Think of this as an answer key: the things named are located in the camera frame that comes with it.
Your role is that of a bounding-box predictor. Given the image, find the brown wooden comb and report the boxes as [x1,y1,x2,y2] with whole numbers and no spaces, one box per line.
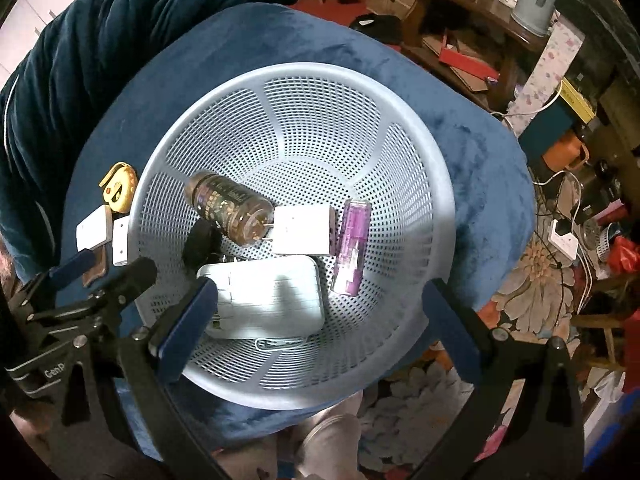
[81,246,108,288]

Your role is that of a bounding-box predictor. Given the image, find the white remote box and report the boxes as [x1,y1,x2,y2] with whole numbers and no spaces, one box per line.
[76,205,113,252]

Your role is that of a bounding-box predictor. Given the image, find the yellow tape measure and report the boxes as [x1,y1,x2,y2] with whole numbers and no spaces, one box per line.
[99,162,138,214]

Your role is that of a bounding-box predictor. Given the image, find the key ring with fob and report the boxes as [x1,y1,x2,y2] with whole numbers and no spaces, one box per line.
[181,218,224,273]

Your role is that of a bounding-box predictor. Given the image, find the amber jar green label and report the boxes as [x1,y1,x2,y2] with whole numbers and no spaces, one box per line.
[183,170,274,246]

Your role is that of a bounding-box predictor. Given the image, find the light blue white case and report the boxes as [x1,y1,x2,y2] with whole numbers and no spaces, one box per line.
[196,256,324,340]

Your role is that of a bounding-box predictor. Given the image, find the white power adapter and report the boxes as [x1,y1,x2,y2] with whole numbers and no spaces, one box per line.
[269,204,337,257]

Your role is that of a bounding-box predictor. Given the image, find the purple lighter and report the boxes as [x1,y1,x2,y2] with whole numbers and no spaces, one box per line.
[331,200,372,297]

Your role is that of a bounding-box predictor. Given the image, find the battery pack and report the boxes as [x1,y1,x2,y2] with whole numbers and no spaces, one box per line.
[210,313,228,330]

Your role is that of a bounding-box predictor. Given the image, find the person left hand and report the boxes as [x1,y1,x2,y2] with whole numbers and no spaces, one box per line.
[10,401,55,465]

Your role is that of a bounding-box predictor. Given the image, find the blue velvet cushion cover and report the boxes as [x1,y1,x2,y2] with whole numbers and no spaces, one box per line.
[58,3,535,448]

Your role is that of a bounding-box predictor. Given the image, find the light blue mesh basket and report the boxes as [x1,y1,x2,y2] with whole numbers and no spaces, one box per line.
[128,63,456,411]

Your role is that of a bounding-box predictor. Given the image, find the blue velvet back cushion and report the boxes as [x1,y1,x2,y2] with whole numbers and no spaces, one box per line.
[1,0,297,282]

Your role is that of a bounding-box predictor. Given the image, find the dark wooden side table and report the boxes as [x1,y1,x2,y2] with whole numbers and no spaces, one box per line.
[400,0,547,112]

